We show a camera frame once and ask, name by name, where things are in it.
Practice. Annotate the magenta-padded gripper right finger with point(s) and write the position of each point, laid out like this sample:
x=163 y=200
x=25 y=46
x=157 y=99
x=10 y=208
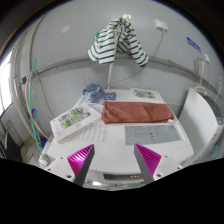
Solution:
x=150 y=160

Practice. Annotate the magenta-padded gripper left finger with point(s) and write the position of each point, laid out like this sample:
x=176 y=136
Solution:
x=78 y=160

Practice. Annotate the brown towel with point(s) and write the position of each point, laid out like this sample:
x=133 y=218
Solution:
x=136 y=112

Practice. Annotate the grey printed label sheet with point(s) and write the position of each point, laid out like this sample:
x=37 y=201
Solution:
x=151 y=134

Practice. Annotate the white printed table sheet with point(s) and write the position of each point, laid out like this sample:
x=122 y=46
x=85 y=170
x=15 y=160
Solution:
x=93 y=133

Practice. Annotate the large landscape painting booklet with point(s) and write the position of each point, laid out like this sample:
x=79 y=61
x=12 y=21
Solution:
x=71 y=120

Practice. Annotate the white text leaflet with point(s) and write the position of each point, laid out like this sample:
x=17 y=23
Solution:
x=96 y=106

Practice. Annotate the small landscape painting print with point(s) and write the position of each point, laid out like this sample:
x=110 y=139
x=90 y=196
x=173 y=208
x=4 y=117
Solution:
x=145 y=94

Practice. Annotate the grey-blue crumpled cloth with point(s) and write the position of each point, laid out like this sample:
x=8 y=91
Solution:
x=94 y=93

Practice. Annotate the leaflet with blue picture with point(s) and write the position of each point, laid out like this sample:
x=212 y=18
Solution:
x=110 y=96

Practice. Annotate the white upright pipe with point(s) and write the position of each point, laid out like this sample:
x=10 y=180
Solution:
x=110 y=75

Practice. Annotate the bright window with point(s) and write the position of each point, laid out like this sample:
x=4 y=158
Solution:
x=5 y=83

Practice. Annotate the green white striped garment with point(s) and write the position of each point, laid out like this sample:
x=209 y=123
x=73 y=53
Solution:
x=106 y=43

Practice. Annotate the long grey wall pipe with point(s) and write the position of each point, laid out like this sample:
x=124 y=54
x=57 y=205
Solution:
x=173 y=64

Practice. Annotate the metal wall faucet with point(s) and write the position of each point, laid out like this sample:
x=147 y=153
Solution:
x=204 y=59

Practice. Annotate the blue wall sign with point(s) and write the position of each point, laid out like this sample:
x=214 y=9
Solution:
x=194 y=44

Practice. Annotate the white wall socket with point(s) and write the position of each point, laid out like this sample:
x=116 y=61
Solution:
x=161 y=25

